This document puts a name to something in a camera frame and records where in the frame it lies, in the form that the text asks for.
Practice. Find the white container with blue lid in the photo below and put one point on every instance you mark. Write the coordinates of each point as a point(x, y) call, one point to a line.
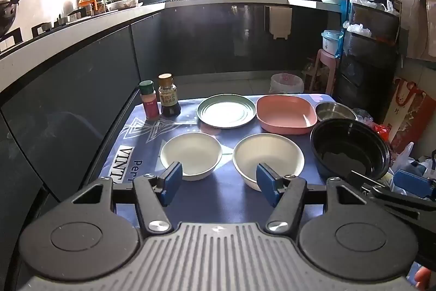
point(331, 40)

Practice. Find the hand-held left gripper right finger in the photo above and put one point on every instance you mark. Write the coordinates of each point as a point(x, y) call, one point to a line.
point(267, 183)

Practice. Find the clear bag with groceries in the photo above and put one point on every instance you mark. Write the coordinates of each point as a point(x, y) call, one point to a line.
point(310, 67)

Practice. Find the metal tray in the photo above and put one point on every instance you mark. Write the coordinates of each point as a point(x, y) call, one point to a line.
point(122, 3)

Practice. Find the black round bowl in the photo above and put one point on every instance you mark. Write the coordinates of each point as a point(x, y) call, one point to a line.
point(344, 147)

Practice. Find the green round plate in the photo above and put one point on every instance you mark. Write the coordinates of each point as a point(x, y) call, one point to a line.
point(226, 112)

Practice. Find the brown cap soy sauce bottle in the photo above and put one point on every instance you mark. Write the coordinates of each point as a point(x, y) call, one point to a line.
point(169, 100)

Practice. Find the white bowl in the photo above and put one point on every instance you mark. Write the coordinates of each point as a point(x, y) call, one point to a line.
point(269, 149)
point(190, 151)

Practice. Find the blue printed tablecloth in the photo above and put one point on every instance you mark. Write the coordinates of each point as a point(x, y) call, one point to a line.
point(221, 199)

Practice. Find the green cap spice bottle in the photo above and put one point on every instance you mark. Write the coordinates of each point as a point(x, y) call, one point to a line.
point(150, 103)

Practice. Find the beige bag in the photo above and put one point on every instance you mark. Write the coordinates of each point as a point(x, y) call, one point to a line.
point(419, 15)

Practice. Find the pink plastic stool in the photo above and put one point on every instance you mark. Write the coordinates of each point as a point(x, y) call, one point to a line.
point(323, 55)

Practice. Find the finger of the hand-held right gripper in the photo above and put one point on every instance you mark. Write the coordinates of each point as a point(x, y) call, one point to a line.
point(359, 181)
point(410, 181)

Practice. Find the red plastic bag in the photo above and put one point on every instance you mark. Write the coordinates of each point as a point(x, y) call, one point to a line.
point(380, 132)

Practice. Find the white plastic bag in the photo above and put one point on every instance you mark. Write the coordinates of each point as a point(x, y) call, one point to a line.
point(361, 1)
point(357, 28)
point(403, 158)

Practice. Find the blue plastic bag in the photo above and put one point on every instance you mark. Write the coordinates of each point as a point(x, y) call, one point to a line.
point(342, 25)

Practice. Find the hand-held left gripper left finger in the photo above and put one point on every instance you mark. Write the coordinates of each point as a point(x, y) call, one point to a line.
point(172, 180)

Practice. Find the black drawer cabinet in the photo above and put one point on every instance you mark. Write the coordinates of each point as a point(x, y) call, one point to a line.
point(371, 72)

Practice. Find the stainless steel bowl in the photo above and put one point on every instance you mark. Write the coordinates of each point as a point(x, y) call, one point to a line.
point(335, 111)

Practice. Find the pink rounded square plate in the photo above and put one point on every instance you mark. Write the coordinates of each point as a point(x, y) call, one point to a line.
point(284, 113)

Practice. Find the red gift bag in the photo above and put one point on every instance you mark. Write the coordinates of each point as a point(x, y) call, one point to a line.
point(405, 117)

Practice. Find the trash bin with white bag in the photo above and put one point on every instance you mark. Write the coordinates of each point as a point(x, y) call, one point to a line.
point(286, 83)

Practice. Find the person's right hand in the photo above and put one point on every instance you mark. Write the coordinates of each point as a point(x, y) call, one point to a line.
point(424, 280)

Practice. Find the beige hanging towel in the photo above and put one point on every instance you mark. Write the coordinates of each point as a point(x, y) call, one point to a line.
point(277, 20)

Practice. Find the gas stove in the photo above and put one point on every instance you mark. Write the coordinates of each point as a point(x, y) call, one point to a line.
point(41, 29)

